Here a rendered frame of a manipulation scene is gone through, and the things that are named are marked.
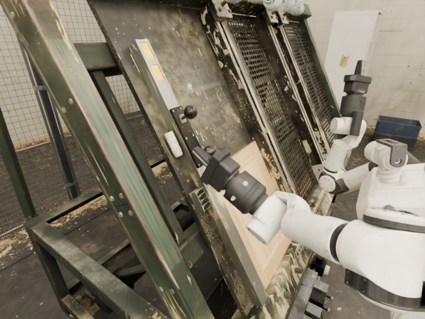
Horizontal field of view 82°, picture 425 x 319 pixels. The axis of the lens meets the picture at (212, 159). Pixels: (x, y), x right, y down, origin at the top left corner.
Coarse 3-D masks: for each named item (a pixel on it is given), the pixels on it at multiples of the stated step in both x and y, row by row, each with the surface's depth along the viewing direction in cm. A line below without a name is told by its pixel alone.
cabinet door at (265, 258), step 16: (256, 144) 110; (240, 160) 98; (256, 160) 106; (256, 176) 104; (224, 192) 86; (272, 192) 110; (240, 224) 89; (256, 240) 94; (272, 240) 102; (288, 240) 110; (256, 256) 91; (272, 256) 98; (272, 272) 96
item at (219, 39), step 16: (208, 16) 100; (224, 16) 98; (208, 32) 103; (224, 32) 103; (224, 48) 101; (224, 64) 104; (240, 64) 105; (240, 80) 103; (240, 96) 105; (240, 112) 108; (256, 112) 105; (256, 128) 107; (272, 144) 110; (272, 160) 108; (272, 176) 112; (288, 192) 110
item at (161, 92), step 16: (144, 64) 72; (160, 96) 73; (160, 112) 76; (176, 128) 75; (192, 160) 76; (192, 176) 79; (208, 192) 78; (208, 208) 80; (224, 208) 81; (224, 224) 79; (224, 240) 82; (240, 240) 84; (240, 256) 82; (240, 272) 83; (256, 272) 86; (256, 288) 84; (256, 304) 85
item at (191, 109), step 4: (188, 108) 64; (192, 108) 64; (196, 108) 65; (184, 112) 65; (188, 112) 64; (192, 112) 64; (196, 112) 65; (180, 116) 74; (184, 116) 71; (188, 116) 64; (192, 116) 64; (180, 120) 74; (184, 120) 74
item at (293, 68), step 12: (300, 0) 145; (288, 12) 148; (276, 24) 152; (276, 36) 154; (288, 48) 154; (288, 60) 156; (300, 84) 157; (300, 96) 160; (312, 108) 162; (312, 120) 161; (324, 144) 163; (324, 156) 166
